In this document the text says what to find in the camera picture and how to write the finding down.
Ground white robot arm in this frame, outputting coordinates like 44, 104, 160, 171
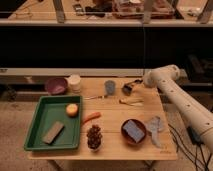
123, 65, 213, 154

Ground grey blue cup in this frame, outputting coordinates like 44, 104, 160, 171
104, 80, 116, 95

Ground small metal spoon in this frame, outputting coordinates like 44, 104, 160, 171
84, 95, 108, 100

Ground wooden folding table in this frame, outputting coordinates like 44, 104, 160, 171
28, 77, 179, 171

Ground orange carrot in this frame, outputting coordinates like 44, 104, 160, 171
82, 112, 101, 125

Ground brown wooden bowl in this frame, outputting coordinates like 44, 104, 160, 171
121, 119, 147, 146

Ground crumpled blue grey cloth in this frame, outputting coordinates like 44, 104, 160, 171
145, 116, 164, 148

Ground blue grey sponge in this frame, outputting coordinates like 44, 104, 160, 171
122, 120, 145, 143

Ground white cup stack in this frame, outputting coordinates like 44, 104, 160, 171
68, 74, 81, 92

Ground brown pine cone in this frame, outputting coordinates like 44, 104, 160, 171
87, 125, 102, 150

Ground yellow apple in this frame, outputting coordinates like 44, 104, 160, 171
66, 104, 78, 117

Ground purple bowl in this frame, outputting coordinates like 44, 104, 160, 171
45, 78, 68, 95

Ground green plastic tray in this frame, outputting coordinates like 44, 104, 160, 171
24, 95, 82, 151

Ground grey sponge block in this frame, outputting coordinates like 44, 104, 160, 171
42, 121, 64, 144

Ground black power adapter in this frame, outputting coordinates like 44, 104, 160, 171
187, 127, 200, 145

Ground cluttered background shelf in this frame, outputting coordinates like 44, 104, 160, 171
0, 0, 213, 27

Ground wooden handled brush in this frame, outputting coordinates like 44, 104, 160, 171
119, 97, 143, 106

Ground black floor cables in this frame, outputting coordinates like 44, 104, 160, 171
167, 123, 213, 171

